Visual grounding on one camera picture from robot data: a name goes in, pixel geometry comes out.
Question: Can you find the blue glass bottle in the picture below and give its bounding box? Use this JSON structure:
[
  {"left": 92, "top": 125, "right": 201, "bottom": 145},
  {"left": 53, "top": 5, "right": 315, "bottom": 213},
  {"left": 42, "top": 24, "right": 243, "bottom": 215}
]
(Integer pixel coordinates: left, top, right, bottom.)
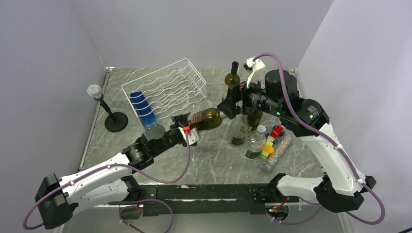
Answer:
[{"left": 129, "top": 91, "right": 158, "bottom": 130}]

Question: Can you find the glitter filled tube bottle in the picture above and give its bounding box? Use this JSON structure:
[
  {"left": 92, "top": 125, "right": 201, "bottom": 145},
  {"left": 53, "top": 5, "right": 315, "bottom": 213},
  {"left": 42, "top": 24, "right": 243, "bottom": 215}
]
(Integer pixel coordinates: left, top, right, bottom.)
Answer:
[{"left": 261, "top": 133, "right": 295, "bottom": 174}]

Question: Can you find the small clear round bottle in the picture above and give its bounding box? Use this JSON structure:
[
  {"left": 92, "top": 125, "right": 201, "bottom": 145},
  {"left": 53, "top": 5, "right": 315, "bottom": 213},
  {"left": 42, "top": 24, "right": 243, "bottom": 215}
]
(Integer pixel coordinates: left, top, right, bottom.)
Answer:
[{"left": 241, "top": 125, "right": 266, "bottom": 160}]

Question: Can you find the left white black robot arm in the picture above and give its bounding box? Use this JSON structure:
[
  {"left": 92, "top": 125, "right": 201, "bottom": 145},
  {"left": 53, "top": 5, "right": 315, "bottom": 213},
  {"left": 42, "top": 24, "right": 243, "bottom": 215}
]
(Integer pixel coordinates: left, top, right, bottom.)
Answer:
[{"left": 34, "top": 114, "right": 200, "bottom": 230}]

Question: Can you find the black microphone on stand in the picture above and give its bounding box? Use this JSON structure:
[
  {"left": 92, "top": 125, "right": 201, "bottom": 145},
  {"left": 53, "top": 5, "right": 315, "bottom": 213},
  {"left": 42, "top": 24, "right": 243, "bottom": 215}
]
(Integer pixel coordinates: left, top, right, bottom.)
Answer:
[{"left": 87, "top": 84, "right": 128, "bottom": 133}]

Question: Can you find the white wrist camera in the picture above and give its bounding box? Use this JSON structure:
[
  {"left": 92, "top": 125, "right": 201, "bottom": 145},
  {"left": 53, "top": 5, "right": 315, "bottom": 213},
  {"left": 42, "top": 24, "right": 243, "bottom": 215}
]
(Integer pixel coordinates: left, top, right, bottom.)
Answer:
[
  {"left": 244, "top": 58, "right": 266, "bottom": 88},
  {"left": 179, "top": 126, "right": 201, "bottom": 146}
]

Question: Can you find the labelled dark wine bottle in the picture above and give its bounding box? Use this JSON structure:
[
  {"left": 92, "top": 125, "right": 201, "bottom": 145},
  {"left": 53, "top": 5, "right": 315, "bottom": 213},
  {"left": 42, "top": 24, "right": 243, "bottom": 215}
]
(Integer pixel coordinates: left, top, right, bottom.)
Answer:
[{"left": 187, "top": 107, "right": 227, "bottom": 132}]

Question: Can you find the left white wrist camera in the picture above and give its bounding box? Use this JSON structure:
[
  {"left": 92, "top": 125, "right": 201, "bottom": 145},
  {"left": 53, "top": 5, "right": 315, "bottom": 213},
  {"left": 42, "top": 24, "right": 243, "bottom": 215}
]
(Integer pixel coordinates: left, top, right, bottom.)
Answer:
[{"left": 179, "top": 126, "right": 201, "bottom": 146}]

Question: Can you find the dark green wine bottle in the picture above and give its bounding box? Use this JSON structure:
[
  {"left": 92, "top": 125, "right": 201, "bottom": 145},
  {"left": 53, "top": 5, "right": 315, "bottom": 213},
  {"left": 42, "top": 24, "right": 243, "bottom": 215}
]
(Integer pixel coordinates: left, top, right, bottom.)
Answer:
[{"left": 222, "top": 61, "right": 240, "bottom": 100}]

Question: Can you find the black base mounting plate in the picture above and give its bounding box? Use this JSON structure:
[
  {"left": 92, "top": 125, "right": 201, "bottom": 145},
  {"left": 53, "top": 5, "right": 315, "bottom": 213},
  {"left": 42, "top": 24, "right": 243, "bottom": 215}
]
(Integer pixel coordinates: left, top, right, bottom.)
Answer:
[{"left": 138, "top": 183, "right": 300, "bottom": 216}]

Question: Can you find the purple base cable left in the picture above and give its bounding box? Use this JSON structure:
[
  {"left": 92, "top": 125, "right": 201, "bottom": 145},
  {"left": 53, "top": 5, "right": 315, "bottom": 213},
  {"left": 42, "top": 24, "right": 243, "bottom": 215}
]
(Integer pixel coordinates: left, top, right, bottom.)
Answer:
[{"left": 118, "top": 199, "right": 174, "bottom": 233}]

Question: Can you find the clear glass bottle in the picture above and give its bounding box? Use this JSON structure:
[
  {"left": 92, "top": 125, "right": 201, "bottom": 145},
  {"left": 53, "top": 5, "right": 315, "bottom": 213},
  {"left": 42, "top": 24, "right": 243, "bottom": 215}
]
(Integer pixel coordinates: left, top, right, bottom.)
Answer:
[{"left": 227, "top": 115, "right": 248, "bottom": 147}]

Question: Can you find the white wire wine rack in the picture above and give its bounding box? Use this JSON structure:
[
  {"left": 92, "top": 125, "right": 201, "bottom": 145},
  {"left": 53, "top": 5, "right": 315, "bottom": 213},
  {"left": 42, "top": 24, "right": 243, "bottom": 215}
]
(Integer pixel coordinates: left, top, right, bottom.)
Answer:
[{"left": 121, "top": 58, "right": 207, "bottom": 126}]

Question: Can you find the olive green wine bottle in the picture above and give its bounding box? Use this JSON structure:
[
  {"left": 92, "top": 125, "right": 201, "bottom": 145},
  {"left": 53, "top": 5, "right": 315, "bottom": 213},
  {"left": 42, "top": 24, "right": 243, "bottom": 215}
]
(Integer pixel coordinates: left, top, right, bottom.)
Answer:
[{"left": 246, "top": 110, "right": 263, "bottom": 133}]

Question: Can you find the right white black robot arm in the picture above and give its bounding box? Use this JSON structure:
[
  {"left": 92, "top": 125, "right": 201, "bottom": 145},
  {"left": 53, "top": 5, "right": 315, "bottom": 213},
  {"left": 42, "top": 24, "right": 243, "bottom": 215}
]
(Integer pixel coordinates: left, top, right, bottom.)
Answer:
[{"left": 218, "top": 69, "right": 376, "bottom": 213}]

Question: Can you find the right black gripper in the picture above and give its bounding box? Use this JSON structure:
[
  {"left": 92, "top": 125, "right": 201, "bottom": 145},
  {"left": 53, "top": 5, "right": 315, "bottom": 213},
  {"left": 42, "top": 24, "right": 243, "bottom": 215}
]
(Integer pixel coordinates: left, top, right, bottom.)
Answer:
[{"left": 217, "top": 72, "right": 285, "bottom": 119}]

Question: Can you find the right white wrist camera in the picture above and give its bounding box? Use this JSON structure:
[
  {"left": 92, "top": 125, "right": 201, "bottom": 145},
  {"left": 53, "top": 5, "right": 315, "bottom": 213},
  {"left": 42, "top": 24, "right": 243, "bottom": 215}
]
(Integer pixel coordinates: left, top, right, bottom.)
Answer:
[{"left": 244, "top": 58, "right": 266, "bottom": 88}]

